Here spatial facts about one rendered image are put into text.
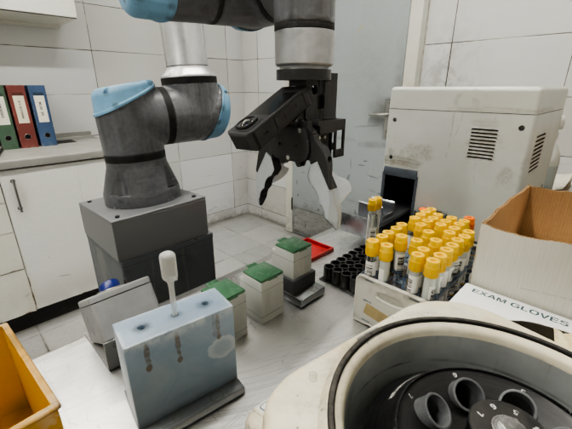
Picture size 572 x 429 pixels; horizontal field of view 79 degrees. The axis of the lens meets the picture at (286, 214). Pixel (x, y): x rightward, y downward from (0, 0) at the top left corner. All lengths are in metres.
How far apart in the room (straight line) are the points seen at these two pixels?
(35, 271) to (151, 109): 1.53
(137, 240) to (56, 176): 1.35
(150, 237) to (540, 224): 0.68
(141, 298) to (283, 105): 0.28
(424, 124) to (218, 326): 0.59
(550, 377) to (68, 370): 0.46
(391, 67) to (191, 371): 2.08
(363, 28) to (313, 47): 1.95
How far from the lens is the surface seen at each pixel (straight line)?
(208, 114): 0.77
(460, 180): 0.77
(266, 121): 0.41
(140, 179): 0.72
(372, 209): 0.63
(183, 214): 0.72
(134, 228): 0.69
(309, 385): 0.25
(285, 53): 0.45
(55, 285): 2.19
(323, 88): 0.49
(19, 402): 0.45
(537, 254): 0.46
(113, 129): 0.72
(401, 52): 2.24
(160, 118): 0.73
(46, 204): 2.04
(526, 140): 0.74
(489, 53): 2.13
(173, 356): 0.35
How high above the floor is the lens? 1.17
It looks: 20 degrees down
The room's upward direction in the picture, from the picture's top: straight up
